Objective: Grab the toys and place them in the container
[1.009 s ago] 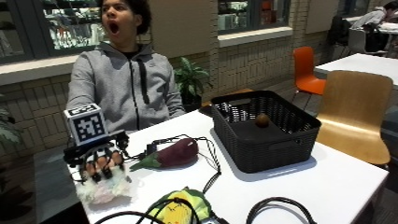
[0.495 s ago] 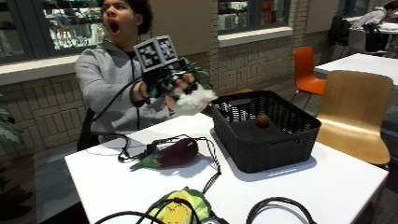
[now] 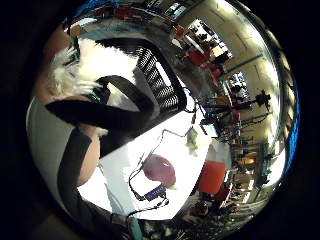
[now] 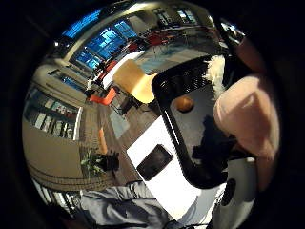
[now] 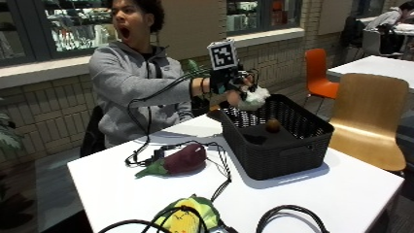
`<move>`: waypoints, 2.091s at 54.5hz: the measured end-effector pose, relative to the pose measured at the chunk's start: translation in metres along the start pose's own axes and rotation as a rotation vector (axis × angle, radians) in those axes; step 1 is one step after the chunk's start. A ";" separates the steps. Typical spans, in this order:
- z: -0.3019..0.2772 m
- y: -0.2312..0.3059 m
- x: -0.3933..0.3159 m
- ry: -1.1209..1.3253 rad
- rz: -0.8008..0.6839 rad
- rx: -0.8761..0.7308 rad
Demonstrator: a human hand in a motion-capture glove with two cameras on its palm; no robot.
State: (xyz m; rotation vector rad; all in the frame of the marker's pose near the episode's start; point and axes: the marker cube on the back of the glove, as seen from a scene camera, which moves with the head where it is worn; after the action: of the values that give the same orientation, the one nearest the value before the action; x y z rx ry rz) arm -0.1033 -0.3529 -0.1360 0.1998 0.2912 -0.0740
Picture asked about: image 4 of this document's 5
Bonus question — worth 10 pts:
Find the pink soft toy white fur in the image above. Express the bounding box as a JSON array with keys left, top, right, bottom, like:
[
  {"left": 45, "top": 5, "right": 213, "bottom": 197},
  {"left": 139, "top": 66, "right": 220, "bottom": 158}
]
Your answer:
[{"left": 205, "top": 37, "right": 281, "bottom": 193}]

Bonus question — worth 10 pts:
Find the orange fruit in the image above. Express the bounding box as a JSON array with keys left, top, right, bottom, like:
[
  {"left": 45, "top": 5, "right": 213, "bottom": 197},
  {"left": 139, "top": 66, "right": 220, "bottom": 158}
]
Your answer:
[{"left": 173, "top": 95, "right": 195, "bottom": 114}]

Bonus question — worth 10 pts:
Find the red chair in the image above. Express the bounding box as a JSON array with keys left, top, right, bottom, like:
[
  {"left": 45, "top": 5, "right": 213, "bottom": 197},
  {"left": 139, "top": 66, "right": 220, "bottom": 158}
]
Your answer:
[{"left": 146, "top": 31, "right": 173, "bottom": 46}]

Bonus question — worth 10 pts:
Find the black plastic crate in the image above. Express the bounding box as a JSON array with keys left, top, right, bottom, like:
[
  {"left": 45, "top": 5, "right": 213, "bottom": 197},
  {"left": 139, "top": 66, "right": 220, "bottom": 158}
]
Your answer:
[{"left": 151, "top": 54, "right": 257, "bottom": 190}]

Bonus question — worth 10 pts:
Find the orange chair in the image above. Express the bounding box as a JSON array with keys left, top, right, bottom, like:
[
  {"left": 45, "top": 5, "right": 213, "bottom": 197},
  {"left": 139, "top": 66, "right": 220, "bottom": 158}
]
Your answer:
[{"left": 88, "top": 87, "right": 119, "bottom": 106}]

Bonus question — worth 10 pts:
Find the green potted plant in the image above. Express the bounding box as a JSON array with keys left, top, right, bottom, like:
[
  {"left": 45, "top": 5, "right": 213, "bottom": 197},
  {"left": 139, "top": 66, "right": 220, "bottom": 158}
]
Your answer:
[{"left": 80, "top": 149, "right": 120, "bottom": 179}]

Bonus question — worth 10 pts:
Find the person's torso in gray clothing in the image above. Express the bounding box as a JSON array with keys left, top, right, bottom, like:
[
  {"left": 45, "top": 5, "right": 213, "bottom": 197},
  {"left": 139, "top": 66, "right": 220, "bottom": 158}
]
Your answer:
[{"left": 79, "top": 180, "right": 179, "bottom": 229}]

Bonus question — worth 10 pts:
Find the glass partition with frames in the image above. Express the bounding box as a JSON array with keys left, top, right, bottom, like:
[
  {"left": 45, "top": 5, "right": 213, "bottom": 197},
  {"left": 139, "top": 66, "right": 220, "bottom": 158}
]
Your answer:
[{"left": 24, "top": 89, "right": 83, "bottom": 141}]

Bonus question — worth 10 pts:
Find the large window wall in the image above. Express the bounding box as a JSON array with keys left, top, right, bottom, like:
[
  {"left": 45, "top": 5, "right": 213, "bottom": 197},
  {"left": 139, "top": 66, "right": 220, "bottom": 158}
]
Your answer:
[{"left": 62, "top": 9, "right": 139, "bottom": 71}]

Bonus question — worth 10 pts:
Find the orange post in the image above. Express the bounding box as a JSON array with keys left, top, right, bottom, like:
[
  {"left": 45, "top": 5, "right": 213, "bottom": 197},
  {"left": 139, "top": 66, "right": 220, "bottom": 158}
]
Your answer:
[{"left": 97, "top": 127, "right": 110, "bottom": 156}]

